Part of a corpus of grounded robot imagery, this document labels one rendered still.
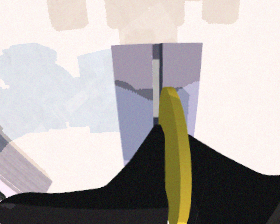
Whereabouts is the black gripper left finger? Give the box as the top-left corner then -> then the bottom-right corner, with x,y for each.
0,124 -> 170,224

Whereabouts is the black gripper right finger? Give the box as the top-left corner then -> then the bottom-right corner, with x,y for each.
187,134 -> 280,224

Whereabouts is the gold coin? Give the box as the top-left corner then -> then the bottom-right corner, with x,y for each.
159,86 -> 192,224

